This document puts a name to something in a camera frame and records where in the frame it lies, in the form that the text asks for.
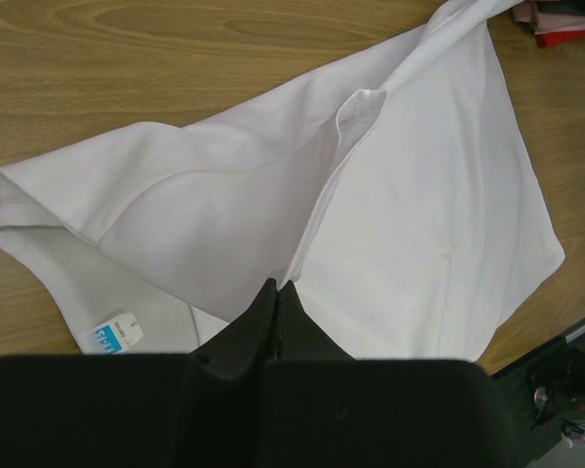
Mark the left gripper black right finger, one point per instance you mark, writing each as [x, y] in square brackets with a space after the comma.
[303, 423]

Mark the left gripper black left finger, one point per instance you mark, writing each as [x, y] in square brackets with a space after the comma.
[218, 415]

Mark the white t-shirt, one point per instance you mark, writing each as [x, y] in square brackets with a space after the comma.
[392, 188]

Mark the folded bright red t-shirt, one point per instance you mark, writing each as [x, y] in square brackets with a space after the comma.
[556, 38]

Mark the folded beige pink t-shirt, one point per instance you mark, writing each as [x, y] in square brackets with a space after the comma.
[549, 16]

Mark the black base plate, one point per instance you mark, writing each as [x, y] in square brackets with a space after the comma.
[545, 395]

